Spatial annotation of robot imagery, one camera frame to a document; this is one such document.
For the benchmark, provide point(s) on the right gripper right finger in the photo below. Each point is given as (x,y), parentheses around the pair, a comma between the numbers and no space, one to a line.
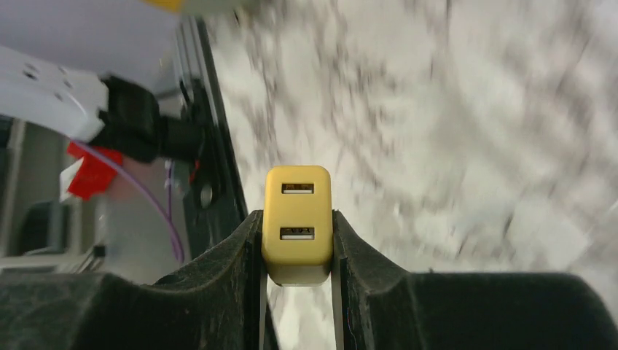
(379,305)

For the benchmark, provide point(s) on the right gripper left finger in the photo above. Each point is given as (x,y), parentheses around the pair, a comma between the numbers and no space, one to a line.
(216,301)

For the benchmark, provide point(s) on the yellow usb charger plug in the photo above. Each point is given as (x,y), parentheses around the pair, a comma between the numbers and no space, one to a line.
(297,225)

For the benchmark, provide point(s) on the cream cylindrical bucket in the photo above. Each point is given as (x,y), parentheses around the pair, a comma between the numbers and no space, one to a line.
(201,7)

